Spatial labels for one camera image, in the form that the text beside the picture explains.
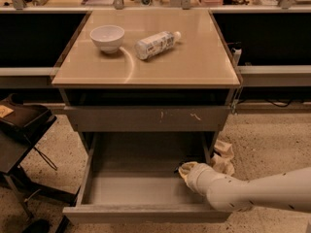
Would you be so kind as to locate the white ceramic bowl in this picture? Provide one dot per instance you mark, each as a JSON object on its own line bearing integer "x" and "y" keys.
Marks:
{"x": 108, "y": 38}

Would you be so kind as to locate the grey drawer cabinet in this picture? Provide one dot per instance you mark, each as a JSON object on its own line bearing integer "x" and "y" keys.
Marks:
{"x": 197, "y": 71}

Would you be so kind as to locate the grey upper drawer front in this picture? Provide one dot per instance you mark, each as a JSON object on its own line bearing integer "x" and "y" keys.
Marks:
{"x": 147, "y": 118}

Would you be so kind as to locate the open grey lower drawer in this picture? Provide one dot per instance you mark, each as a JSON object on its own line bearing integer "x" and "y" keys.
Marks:
{"x": 132, "y": 177}

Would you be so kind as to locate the clear plastic water bottle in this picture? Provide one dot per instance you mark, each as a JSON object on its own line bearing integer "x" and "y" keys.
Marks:
{"x": 156, "y": 44}

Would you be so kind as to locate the black stool chair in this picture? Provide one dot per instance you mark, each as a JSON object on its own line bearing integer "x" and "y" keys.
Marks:
{"x": 21, "y": 128}

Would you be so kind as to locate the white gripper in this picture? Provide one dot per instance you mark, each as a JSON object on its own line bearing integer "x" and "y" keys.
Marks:
{"x": 196, "y": 176}

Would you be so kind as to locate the crumpled white cloth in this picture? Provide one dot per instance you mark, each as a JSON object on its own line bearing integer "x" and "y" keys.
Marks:
{"x": 221, "y": 160}

